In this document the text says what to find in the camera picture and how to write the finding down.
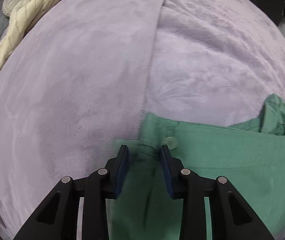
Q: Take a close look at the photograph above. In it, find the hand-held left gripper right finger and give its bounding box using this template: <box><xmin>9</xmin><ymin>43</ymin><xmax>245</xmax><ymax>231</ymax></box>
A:
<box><xmin>159</xmin><ymin>144</ymin><xmax>275</xmax><ymax>240</ymax></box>

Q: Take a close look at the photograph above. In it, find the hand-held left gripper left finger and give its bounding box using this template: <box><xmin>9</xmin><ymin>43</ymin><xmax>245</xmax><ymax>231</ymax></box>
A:
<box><xmin>14</xmin><ymin>144</ymin><xmax>129</xmax><ymax>240</ymax></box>

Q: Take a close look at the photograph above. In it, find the green work shirt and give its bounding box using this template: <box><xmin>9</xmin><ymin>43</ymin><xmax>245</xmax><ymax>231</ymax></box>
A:
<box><xmin>106</xmin><ymin>94</ymin><xmax>285</xmax><ymax>240</ymax></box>

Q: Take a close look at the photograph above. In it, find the purple plush blanket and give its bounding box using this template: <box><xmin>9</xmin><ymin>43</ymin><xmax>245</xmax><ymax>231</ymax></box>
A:
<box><xmin>0</xmin><ymin>0</ymin><xmax>285</xmax><ymax>240</ymax></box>

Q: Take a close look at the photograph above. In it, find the cream quilted blanket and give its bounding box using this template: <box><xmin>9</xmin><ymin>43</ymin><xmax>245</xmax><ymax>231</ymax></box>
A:
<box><xmin>0</xmin><ymin>0</ymin><xmax>73</xmax><ymax>82</ymax></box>

